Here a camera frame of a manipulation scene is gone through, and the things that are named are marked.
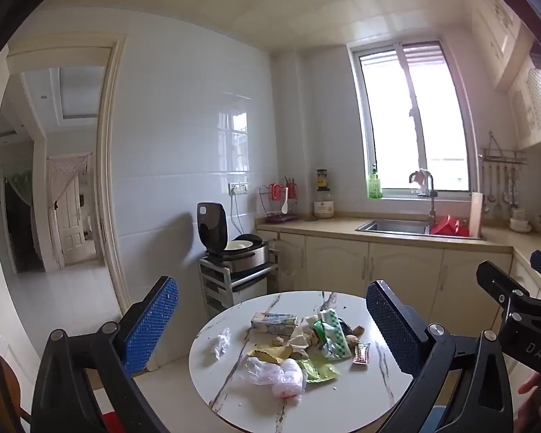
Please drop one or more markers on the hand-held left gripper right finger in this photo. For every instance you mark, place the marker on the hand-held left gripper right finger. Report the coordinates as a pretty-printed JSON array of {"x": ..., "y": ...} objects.
[{"x": 394, "y": 324}]

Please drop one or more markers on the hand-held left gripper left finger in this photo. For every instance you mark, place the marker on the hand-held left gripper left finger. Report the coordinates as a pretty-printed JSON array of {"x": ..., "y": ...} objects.
[{"x": 151, "y": 320}]

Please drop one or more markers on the red snack packet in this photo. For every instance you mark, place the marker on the red snack packet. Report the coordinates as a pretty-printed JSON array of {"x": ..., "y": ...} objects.
[{"x": 361, "y": 352}]

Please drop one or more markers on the clear plastic scrap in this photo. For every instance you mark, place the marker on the clear plastic scrap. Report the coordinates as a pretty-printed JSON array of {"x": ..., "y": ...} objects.
[{"x": 220, "y": 345}]

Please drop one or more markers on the translucent white plastic bag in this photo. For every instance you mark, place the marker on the translucent white plastic bag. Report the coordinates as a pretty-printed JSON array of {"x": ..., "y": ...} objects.
[{"x": 263, "y": 370}]

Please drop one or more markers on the person's right hand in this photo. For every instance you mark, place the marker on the person's right hand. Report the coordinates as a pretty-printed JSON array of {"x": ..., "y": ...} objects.
[{"x": 529, "y": 384}]

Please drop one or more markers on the stack of white bowls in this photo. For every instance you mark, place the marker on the stack of white bowls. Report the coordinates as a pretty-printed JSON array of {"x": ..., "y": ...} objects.
[{"x": 520, "y": 222}]

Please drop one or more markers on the cream sink base cabinet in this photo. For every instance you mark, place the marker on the cream sink base cabinet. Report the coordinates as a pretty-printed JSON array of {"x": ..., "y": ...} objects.
[{"x": 401, "y": 270}]

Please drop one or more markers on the wooden cutting board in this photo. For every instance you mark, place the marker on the wooden cutting board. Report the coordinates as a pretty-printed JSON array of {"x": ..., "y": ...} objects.
[{"x": 475, "y": 216}]

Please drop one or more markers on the metal kitchen trolley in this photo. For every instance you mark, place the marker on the metal kitchen trolley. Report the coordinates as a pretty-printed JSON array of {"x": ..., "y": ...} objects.
[{"x": 216, "y": 288}]

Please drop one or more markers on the red plastic basin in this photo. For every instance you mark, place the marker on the red plastic basin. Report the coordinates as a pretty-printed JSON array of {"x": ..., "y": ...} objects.
[{"x": 448, "y": 227}]

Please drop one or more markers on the light green flat wrapper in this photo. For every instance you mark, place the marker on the light green flat wrapper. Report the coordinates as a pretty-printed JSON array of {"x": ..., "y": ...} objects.
[{"x": 318, "y": 370}]

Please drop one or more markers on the white paper scrap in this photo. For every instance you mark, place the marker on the white paper scrap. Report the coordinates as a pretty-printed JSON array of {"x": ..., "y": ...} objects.
[{"x": 300, "y": 337}]

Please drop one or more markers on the round white marble table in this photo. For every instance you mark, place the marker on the round white marble table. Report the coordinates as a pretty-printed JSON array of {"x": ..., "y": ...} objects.
[{"x": 342, "y": 406}]

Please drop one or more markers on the steel sink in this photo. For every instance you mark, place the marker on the steel sink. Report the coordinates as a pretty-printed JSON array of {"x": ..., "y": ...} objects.
[{"x": 387, "y": 227}]

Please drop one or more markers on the metal faucet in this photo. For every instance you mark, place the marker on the metal faucet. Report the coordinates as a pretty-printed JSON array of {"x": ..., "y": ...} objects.
[{"x": 431, "y": 207}]

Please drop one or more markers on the black rice cooker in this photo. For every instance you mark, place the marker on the black rice cooker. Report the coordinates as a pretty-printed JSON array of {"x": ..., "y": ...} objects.
[{"x": 248, "y": 257}]

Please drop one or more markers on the metal utensil rack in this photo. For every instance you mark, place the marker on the metal utensil rack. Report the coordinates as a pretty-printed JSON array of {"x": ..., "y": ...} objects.
[{"x": 502, "y": 155}]

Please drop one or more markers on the ginger piece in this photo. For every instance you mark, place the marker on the ginger piece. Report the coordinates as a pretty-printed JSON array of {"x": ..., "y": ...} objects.
[{"x": 277, "y": 340}]

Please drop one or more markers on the pink plastic bag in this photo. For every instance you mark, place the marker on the pink plastic bag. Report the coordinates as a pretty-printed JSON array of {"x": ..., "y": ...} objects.
[{"x": 291, "y": 383}]

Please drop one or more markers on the yellow wrapper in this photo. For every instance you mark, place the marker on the yellow wrapper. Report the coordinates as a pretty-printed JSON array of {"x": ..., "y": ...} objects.
[{"x": 266, "y": 354}]

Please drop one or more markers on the small drink carton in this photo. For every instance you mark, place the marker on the small drink carton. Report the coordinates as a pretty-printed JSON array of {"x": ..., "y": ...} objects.
[{"x": 272, "y": 323}]

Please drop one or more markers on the white panel door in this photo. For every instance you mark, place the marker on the white panel door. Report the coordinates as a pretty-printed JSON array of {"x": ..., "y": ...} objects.
[{"x": 70, "y": 216}]

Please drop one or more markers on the green dish soap bottle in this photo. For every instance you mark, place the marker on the green dish soap bottle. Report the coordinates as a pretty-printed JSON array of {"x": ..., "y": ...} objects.
[{"x": 375, "y": 187}]

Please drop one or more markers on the hanging clear plastic bag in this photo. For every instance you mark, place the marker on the hanging clear plastic bag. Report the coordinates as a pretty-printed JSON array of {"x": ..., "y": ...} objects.
[{"x": 272, "y": 250}]

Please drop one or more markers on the white plastic spoon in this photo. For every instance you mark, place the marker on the white plastic spoon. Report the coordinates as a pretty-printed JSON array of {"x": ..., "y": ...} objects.
[{"x": 285, "y": 205}]

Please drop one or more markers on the brown wooden chair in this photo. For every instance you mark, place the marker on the brown wooden chair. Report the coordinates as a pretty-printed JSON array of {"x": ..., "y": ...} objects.
[{"x": 0, "y": 383}]

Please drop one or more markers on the cream upper cabinet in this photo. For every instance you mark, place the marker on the cream upper cabinet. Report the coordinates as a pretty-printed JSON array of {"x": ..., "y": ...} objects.
[{"x": 536, "y": 99}]

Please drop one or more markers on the kitchen window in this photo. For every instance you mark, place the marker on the kitchen window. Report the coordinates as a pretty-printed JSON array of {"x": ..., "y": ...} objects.
[{"x": 437, "y": 121}]

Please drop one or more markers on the white wall socket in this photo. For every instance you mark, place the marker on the white wall socket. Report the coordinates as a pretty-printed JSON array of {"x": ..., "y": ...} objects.
[{"x": 238, "y": 188}]

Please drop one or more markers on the cream door frame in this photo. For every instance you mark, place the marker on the cream door frame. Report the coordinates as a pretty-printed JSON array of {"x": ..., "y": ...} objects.
[{"x": 108, "y": 167}]

